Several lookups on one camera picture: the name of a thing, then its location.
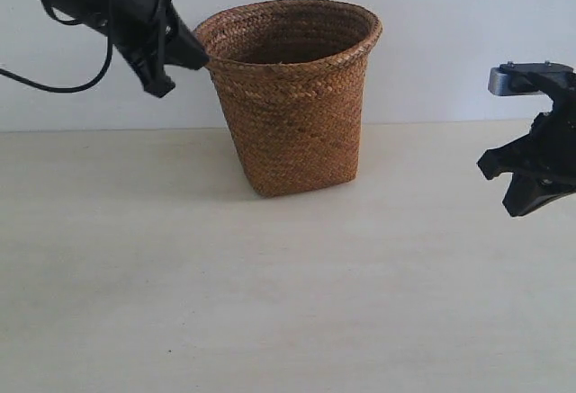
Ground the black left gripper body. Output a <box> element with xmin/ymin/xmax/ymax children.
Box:
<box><xmin>40</xmin><ymin>0</ymin><xmax>174</xmax><ymax>67</ymax></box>

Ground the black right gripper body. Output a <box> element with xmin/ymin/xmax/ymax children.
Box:
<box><xmin>526</xmin><ymin>73</ymin><xmax>575</xmax><ymax>186</ymax></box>

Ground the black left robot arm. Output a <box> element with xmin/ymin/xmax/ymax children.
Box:
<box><xmin>1</xmin><ymin>0</ymin><xmax>210</xmax><ymax>98</ymax></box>

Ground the brown woven wicker basket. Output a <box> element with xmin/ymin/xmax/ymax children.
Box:
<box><xmin>194</xmin><ymin>0</ymin><xmax>383</xmax><ymax>198</ymax></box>

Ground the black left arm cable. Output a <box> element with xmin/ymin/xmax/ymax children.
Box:
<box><xmin>0</xmin><ymin>0</ymin><xmax>167</xmax><ymax>94</ymax></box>

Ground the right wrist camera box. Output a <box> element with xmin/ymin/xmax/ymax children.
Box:
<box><xmin>488</xmin><ymin>60</ymin><xmax>575</xmax><ymax>97</ymax></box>

